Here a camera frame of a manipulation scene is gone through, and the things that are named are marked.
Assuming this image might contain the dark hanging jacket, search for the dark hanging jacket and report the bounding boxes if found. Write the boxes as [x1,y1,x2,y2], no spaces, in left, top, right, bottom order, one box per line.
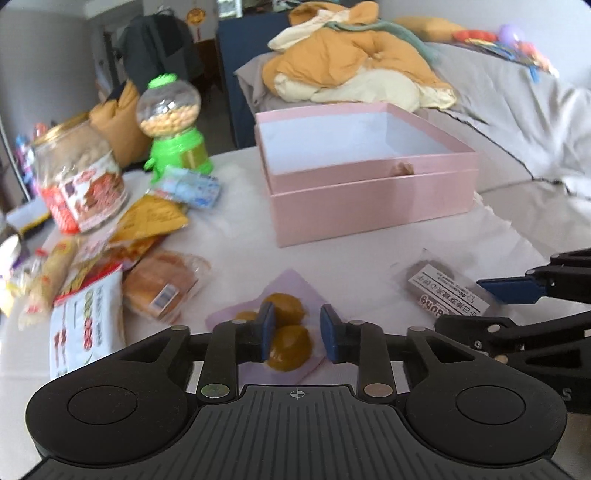
[115,13,204,93]

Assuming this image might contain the pink cardboard box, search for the pink cardboard box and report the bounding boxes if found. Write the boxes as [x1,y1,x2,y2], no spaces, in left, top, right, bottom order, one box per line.
[254,103,479,247]

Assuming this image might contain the white red snack bag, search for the white red snack bag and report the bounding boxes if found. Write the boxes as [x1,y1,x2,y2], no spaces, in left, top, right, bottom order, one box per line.
[49,264,126,379]

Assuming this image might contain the purple pack of yellow cakes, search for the purple pack of yellow cakes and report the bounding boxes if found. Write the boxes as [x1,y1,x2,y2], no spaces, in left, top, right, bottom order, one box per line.
[205,269,325,386]

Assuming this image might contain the green gumball candy dispenser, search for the green gumball candy dispenser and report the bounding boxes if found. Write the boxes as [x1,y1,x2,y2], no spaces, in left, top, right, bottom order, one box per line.
[136,73,213,182]

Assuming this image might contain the colourful toy bottles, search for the colourful toy bottles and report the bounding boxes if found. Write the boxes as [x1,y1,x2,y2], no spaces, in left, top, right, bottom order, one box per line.
[15,122,49,198]

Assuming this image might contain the orange bread clear wrapper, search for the orange bread clear wrapper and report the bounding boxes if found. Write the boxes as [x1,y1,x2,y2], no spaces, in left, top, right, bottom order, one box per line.
[122,247,211,324]

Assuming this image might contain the yellow snack packet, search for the yellow snack packet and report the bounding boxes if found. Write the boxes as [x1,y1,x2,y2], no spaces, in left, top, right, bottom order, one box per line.
[103,194,189,271]

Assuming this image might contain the colourful toys on sofa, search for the colourful toys on sofa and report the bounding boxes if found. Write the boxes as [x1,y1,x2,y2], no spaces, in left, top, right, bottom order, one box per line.
[452,24,559,82]

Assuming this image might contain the yellow throw pillow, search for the yellow throw pillow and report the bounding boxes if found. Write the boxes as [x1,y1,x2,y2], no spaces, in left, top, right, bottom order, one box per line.
[394,16,465,43]

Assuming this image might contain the orange armchair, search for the orange armchair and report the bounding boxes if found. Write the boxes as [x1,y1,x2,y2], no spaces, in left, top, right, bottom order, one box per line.
[89,80,151,169]

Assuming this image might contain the gold-lid peanut jar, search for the gold-lid peanut jar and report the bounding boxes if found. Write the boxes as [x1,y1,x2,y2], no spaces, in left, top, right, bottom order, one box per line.
[32,112,128,235]

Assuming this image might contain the orange cream blanket pile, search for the orange cream blanket pile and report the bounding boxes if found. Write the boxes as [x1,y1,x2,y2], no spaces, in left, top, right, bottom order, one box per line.
[262,1,457,112]

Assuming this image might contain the brown cake clear wrapper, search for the brown cake clear wrapper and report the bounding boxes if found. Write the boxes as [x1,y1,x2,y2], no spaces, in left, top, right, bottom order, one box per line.
[392,249,501,318]

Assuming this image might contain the long yellow biscuit pack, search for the long yellow biscuit pack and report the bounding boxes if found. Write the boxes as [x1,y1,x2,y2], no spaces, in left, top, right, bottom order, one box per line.
[18,237,80,330]

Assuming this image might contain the blue white tissue pack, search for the blue white tissue pack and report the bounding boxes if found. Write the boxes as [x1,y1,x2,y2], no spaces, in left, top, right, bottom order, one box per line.
[149,165,221,210]

